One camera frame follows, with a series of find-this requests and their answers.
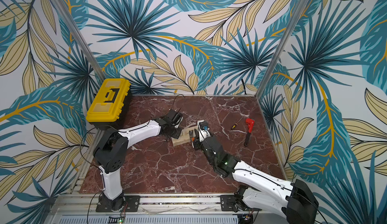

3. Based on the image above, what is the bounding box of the wooden block with nails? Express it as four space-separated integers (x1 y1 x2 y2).
172 126 198 146

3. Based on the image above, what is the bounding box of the claw hammer orange black handle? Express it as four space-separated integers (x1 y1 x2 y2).
188 130 196 143

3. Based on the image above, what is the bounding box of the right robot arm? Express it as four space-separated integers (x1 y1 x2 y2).
191 136 319 224

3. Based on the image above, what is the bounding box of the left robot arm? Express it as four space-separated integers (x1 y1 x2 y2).
93 109 183 212

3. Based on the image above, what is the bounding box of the yellow black toolbox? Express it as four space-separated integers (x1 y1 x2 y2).
86 78 132 130

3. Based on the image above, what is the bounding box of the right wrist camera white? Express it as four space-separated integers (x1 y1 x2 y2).
198 120 211 142

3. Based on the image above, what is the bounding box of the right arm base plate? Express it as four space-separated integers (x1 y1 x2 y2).
220 194 261 213

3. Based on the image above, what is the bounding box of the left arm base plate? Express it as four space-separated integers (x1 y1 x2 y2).
96 193 140 213

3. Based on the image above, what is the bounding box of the aluminium front rail frame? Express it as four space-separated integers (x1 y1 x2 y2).
45 193 287 224

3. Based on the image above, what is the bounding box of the left aluminium corner post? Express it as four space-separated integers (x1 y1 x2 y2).
50 0 106 81

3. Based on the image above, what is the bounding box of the aluminium corner post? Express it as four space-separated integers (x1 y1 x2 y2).
256 0 309 100
50 0 106 81

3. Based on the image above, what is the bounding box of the right aluminium corner post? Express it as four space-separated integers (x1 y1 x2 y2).
256 0 309 100

